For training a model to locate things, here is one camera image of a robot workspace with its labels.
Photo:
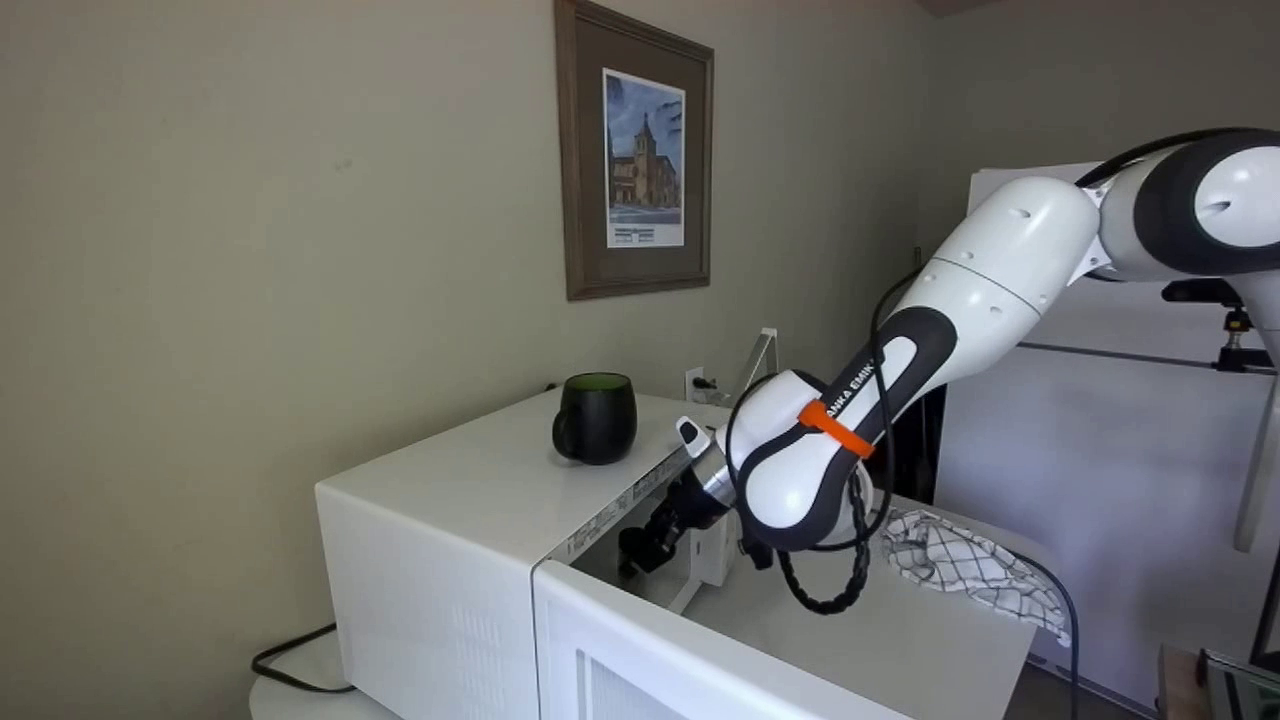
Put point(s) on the dark green mug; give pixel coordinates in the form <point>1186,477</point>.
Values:
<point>597,419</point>

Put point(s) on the wood framed picture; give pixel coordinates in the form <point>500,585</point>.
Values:
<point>633,154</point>

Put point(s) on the white microwave door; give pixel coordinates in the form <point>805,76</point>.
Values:
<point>605,652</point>

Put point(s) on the black camera stand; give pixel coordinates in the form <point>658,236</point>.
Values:
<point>1232,353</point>

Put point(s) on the white checkered cloth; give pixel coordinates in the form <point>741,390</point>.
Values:
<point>957,563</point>

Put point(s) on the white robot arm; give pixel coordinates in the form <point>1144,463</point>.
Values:
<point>790,457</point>

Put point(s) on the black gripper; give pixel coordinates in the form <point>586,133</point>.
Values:
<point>684,505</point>

